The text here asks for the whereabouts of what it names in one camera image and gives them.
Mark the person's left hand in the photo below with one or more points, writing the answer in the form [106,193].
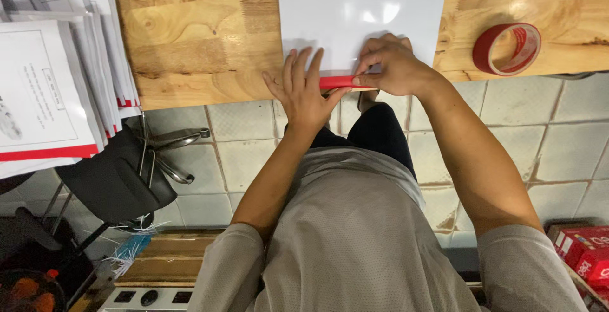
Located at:
[304,105]

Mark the person's right hand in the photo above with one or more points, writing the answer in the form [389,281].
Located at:
[399,72]

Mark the red tape strip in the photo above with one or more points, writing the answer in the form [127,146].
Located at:
[335,82]

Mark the white glossy booklet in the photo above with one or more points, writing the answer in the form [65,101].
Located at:
[361,12]

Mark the person's foot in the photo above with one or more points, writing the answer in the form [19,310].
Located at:
[367,100]

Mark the person's black trousers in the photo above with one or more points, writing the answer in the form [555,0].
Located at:
[380,131]

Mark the red adhesive tape roll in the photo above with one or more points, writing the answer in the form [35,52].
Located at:
[484,48]

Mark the person's grey shirt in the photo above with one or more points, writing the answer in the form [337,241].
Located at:
[352,245]

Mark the black office chair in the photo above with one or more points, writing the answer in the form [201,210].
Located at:
[119,179]

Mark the wooden pallet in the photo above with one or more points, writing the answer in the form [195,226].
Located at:
[166,259]

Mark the white shredded paper strips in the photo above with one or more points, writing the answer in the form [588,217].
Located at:
[126,255]

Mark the white power strip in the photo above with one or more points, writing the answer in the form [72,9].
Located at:
[142,298]

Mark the stack of red-spined white booklets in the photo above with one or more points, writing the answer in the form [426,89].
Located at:
[43,88]

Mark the stack of red cartons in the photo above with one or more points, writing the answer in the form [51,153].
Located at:
[587,255]

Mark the black bag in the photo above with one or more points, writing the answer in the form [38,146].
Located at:
[33,245]

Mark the dark basket with orange items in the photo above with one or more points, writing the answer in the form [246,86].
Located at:
[28,295]

